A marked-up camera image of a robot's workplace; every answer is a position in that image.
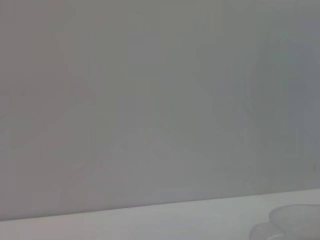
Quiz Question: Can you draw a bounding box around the clear plastic measuring cup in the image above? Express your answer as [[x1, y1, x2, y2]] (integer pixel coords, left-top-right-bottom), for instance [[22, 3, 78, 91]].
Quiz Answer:
[[248, 203, 320, 240]]

